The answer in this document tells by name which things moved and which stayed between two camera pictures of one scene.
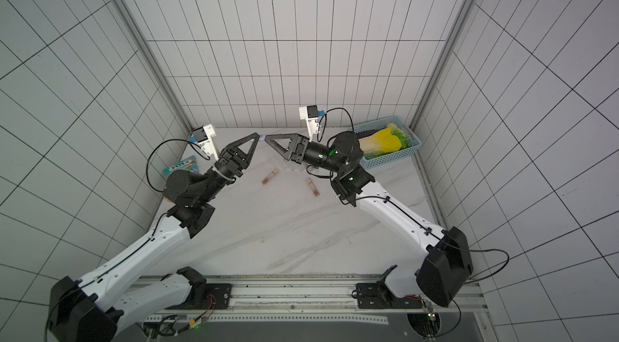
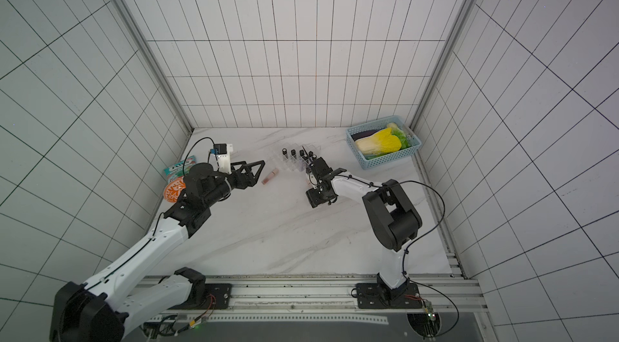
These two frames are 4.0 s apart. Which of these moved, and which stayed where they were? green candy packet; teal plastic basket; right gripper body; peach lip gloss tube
Moved: right gripper body
Stayed: teal plastic basket; green candy packet; peach lip gloss tube
